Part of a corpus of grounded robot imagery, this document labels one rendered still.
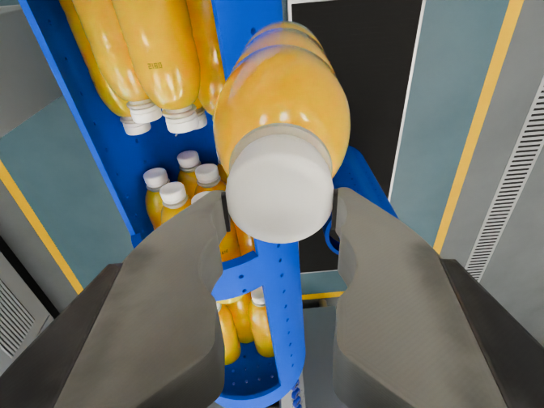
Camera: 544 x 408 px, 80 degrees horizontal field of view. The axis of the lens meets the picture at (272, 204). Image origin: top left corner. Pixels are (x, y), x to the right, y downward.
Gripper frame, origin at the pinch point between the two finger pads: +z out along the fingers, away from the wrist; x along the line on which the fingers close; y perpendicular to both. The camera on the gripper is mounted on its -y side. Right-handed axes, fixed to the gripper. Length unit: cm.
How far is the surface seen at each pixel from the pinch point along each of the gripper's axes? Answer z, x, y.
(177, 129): 27.1, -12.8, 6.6
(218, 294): 23.6, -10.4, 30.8
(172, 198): 32.2, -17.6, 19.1
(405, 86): 137, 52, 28
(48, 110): 140, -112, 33
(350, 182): 104, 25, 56
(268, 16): 28.5, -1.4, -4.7
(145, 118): 31.1, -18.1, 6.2
